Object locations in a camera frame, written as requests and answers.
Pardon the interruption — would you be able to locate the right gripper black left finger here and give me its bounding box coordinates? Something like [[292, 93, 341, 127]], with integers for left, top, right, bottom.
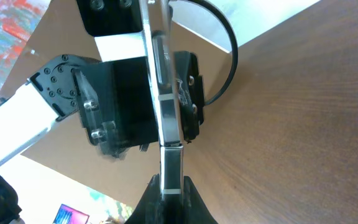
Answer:
[[125, 174, 162, 224]]

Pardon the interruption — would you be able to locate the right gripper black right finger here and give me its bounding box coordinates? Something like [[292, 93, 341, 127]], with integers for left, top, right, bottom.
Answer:
[[183, 176, 218, 224]]

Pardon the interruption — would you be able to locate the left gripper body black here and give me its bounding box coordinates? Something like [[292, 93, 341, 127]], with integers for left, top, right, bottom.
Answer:
[[72, 57, 158, 159]]

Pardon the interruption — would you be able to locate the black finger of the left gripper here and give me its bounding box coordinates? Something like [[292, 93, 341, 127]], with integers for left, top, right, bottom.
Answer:
[[174, 51, 204, 143]]

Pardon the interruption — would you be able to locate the black Galaxy flip phone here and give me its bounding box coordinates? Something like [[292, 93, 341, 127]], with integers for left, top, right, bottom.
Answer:
[[139, 0, 183, 200]]

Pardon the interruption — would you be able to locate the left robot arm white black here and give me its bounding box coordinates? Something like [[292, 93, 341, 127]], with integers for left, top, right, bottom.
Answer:
[[0, 55, 176, 166]]

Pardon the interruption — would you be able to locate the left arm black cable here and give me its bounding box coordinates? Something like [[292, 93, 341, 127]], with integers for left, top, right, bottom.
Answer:
[[181, 0, 239, 106]]

